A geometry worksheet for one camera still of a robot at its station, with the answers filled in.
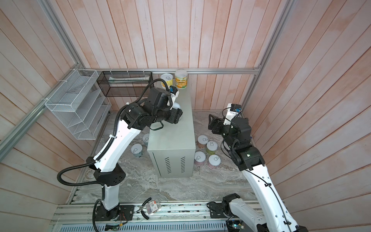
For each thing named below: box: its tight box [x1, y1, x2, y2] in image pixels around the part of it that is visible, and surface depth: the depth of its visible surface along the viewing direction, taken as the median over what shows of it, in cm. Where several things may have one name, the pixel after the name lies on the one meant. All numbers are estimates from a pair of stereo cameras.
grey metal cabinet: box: [146, 87, 197, 178], surface depth 67 cm
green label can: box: [205, 140, 219, 156], surface depth 95 cm
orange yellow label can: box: [174, 69, 188, 90], surface depth 83 cm
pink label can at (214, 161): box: [208, 154, 222, 170], surface depth 88 cm
